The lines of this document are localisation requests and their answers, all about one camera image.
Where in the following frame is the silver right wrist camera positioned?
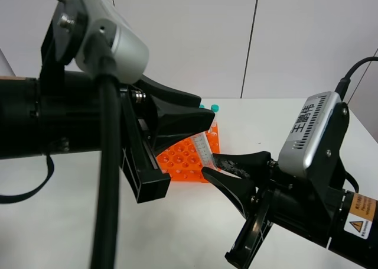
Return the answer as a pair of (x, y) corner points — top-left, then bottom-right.
(278, 91), (349, 180)

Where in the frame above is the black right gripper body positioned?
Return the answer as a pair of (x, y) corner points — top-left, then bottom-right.
(225, 160), (359, 268)

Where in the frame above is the clear test tube teal cap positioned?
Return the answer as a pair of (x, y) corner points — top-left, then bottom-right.
(191, 132), (216, 169)

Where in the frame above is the black left camera cable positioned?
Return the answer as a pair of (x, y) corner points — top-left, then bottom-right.
(0, 35), (122, 269)

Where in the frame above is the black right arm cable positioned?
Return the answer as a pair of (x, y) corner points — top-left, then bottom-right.
(334, 56), (378, 100)

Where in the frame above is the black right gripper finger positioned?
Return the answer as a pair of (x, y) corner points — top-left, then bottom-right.
(201, 167), (258, 219)
(213, 151), (272, 177)

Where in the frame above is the orange test tube rack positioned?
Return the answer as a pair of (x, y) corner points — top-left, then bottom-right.
(157, 138), (207, 183)

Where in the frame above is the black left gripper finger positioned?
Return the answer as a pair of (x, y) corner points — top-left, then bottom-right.
(152, 105), (215, 155)
(137, 76), (201, 108)

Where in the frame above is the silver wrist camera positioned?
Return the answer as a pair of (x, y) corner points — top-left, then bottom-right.
(56, 0), (150, 84)
(278, 91), (349, 180)

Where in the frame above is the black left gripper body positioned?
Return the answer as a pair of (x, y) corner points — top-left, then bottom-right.
(40, 23), (171, 203)

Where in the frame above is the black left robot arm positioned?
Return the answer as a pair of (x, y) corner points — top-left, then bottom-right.
(1, 28), (214, 203)

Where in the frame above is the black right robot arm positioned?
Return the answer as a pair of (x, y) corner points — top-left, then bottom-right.
(201, 151), (377, 268)

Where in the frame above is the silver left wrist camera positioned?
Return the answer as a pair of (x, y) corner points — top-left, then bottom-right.
(56, 0), (150, 84)

